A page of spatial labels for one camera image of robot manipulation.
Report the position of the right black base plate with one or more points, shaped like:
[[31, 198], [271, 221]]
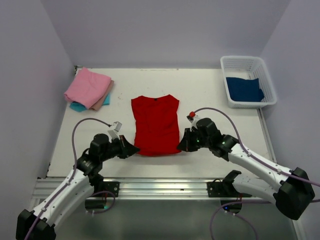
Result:
[[219, 189]]

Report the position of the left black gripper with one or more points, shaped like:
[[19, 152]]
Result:
[[122, 146]]

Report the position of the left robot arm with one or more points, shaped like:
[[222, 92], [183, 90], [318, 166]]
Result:
[[84, 181]]

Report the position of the aluminium mounting rail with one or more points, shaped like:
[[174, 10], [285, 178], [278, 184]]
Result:
[[188, 188]]

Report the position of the pink folded t shirt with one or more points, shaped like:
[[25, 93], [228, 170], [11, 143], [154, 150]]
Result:
[[87, 88]]

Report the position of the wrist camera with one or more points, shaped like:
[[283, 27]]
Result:
[[193, 118], [114, 130]]

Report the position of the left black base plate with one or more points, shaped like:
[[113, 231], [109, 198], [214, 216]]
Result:
[[109, 186]]

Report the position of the white plastic basket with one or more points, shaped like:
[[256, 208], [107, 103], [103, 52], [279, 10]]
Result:
[[248, 67]]

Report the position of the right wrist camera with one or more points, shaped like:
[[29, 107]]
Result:
[[193, 118]]

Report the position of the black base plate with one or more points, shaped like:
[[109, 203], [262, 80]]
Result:
[[219, 189], [109, 186]]

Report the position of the teal folded t shirt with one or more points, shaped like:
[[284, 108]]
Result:
[[80, 108]]

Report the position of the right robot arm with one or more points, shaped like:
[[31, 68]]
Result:
[[289, 190]]

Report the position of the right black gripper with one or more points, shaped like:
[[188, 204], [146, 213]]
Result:
[[191, 140]]

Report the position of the red t shirt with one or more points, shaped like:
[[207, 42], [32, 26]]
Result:
[[156, 125]]

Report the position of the blue t shirt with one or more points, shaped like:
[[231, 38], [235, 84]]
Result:
[[244, 90]]

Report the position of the beige folded t shirt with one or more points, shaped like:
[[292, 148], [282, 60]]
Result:
[[101, 101]]

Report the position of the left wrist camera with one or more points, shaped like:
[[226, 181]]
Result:
[[114, 130]]

